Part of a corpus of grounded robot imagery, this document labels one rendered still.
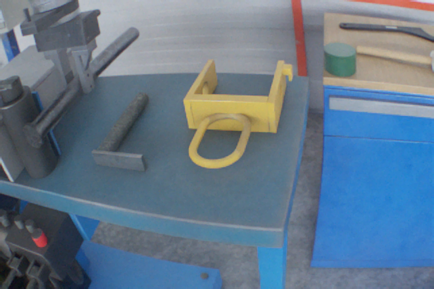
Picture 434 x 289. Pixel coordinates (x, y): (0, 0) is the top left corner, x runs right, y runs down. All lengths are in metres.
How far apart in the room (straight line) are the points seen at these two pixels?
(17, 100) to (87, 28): 0.17
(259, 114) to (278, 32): 1.71
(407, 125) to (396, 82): 0.15
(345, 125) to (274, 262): 0.48
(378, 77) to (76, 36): 0.82
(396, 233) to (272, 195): 1.06
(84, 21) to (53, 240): 0.38
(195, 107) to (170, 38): 1.88
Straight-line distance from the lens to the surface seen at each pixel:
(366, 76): 1.13
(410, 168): 1.32
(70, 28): 0.65
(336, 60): 1.09
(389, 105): 1.13
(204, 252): 1.86
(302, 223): 1.92
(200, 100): 0.69
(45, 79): 0.86
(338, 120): 1.18
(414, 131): 1.22
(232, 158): 0.60
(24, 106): 0.68
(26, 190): 0.77
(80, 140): 0.80
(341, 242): 1.60
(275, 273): 0.98
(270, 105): 0.66
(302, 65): 2.39
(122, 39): 0.85
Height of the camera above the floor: 1.48
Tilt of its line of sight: 37 degrees down
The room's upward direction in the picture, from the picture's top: 9 degrees counter-clockwise
